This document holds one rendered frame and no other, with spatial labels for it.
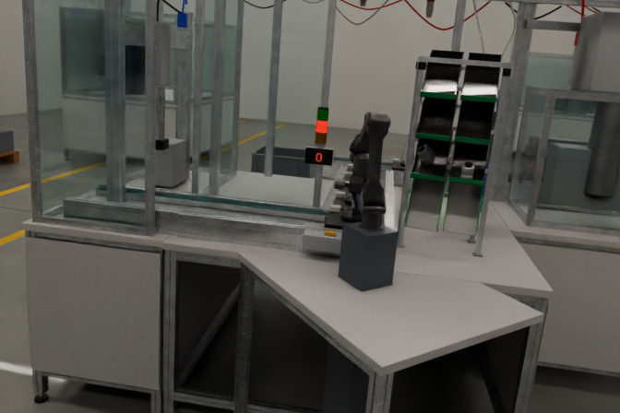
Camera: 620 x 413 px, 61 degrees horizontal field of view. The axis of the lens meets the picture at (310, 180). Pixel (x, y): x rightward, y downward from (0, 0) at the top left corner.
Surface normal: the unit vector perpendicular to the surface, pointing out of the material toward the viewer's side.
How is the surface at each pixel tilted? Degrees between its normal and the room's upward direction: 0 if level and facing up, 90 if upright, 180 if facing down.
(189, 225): 90
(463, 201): 45
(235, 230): 90
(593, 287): 90
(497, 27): 90
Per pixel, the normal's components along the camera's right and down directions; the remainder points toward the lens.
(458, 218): -0.17, -0.55
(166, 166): -0.14, 0.22
